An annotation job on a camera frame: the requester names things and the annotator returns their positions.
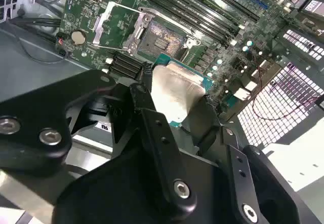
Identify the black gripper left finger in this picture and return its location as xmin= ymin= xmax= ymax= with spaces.
xmin=0 ymin=63 xmax=197 ymax=216

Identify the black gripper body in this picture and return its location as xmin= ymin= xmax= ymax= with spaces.
xmin=53 ymin=92 xmax=238 ymax=224

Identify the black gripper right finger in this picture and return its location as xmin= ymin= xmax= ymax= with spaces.
xmin=181 ymin=95 xmax=323 ymax=224

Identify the silver CPU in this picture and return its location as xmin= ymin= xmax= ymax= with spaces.
xmin=150 ymin=53 xmax=216 ymax=129

